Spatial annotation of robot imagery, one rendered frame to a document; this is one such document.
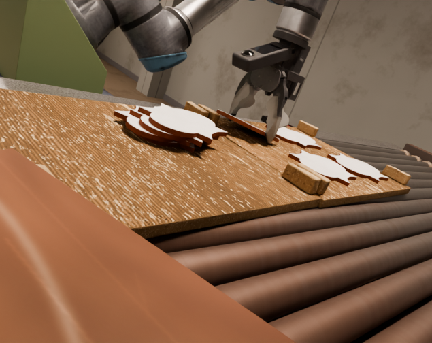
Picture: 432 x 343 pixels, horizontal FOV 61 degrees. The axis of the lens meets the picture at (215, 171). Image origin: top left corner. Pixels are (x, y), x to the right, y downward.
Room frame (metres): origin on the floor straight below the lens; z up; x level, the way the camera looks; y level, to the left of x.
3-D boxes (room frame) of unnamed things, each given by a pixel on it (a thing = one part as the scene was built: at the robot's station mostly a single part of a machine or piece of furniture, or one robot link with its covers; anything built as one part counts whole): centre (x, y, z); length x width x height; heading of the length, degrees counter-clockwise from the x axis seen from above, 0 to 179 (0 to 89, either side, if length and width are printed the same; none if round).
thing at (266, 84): (0.79, -0.05, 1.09); 0.09 x 0.08 x 0.12; 140
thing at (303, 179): (0.55, -0.13, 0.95); 0.06 x 0.02 x 0.03; 50
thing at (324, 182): (0.57, -0.15, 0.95); 0.06 x 0.02 x 0.03; 49
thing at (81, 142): (0.49, 0.10, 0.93); 0.41 x 0.35 x 0.02; 140
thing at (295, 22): (0.79, -0.04, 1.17); 0.08 x 0.08 x 0.05
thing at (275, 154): (0.80, -0.17, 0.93); 0.41 x 0.35 x 0.02; 139
